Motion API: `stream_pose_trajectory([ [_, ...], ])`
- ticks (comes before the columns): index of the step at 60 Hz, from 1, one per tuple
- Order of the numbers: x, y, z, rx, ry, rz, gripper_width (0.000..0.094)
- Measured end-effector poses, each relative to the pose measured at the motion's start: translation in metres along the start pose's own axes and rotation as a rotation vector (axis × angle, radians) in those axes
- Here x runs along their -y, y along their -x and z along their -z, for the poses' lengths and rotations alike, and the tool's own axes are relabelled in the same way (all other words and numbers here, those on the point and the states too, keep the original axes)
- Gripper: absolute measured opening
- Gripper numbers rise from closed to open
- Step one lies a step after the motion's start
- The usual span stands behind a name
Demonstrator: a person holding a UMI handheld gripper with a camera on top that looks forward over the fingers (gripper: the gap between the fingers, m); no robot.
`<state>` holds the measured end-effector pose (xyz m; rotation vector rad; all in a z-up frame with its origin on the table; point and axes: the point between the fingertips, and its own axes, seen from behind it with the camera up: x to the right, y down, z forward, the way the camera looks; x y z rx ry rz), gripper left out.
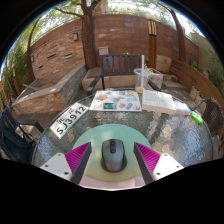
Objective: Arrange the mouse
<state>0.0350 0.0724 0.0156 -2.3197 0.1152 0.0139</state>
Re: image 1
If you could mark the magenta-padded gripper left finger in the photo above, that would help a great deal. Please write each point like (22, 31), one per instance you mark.
(76, 159)

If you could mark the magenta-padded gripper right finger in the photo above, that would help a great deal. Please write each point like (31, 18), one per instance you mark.
(149, 159)

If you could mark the grey computer mouse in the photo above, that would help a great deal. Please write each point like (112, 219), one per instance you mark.
(113, 156)

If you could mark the green mouse pad, pink rest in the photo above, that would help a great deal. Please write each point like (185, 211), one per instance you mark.
(113, 131)

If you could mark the white license plate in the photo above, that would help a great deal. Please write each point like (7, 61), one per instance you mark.
(69, 120)

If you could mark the open white book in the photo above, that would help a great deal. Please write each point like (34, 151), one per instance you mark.
(158, 101)

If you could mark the small white booklet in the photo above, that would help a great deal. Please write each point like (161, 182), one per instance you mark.
(182, 107)

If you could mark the black folding chair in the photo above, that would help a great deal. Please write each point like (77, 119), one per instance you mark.
(13, 143)

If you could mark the colourful picture sheet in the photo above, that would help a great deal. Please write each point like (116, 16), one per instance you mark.
(115, 100)

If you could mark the brown wicker chair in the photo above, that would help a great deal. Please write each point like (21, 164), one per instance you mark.
(213, 116)

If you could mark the clear plastic cup with straw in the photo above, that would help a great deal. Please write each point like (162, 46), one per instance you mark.
(140, 80)

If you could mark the stone planter box with plants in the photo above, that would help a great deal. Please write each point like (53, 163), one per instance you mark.
(156, 79)

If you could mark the dark wooden bench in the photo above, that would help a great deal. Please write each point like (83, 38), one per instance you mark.
(120, 65)

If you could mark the forked tree trunk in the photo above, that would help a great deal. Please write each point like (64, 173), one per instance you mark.
(88, 43)

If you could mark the slim tree trunk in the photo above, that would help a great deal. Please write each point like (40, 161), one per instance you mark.
(181, 40)

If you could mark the wooden lamp post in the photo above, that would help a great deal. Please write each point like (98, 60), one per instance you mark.
(152, 46)

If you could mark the wall lamp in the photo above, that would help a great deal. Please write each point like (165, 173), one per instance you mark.
(76, 36)

